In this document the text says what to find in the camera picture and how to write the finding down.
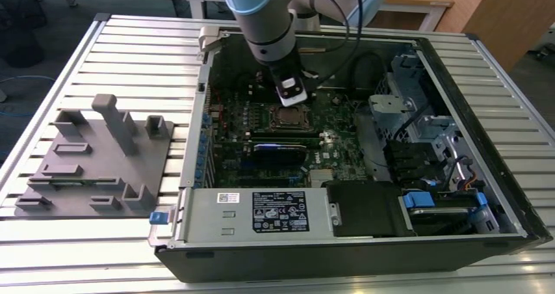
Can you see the hard disk in blue carrier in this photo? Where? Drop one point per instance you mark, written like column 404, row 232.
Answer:
column 417, row 199

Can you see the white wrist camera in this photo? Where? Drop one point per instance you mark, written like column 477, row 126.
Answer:
column 292, row 94

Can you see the blue plastic clip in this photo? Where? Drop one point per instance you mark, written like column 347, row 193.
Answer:
column 479, row 199

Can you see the black office chair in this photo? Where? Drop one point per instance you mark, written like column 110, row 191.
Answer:
column 21, row 40

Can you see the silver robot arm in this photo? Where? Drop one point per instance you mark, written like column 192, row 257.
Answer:
column 267, row 34

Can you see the black graphics card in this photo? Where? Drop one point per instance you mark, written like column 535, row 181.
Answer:
column 279, row 159

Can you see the silver power supply unit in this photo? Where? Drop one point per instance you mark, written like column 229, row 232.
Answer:
column 199, row 222

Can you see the silver CPU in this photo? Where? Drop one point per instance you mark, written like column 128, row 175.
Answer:
column 291, row 116

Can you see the metal locking lever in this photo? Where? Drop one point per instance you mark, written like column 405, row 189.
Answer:
column 309, row 118

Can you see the black plastic drive bracket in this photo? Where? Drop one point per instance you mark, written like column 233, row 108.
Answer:
column 409, row 160

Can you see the wooden cabinet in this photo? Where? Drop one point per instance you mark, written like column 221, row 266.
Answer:
column 497, row 14

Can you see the grey parts rack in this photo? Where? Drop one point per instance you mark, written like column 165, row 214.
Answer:
column 104, row 173

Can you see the green motherboard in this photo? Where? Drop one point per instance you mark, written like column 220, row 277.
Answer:
column 347, row 157

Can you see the silver chipset heatsink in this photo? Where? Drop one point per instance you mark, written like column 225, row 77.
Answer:
column 323, row 175

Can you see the blue power supply latch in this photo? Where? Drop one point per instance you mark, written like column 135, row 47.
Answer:
column 157, row 218

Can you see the black PC case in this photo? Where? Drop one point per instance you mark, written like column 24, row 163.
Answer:
column 303, row 264

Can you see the green RAM stick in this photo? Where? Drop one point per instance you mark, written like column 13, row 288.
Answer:
column 81, row 182

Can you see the metal disk bay cage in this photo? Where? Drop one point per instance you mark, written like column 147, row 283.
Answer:
column 385, row 103

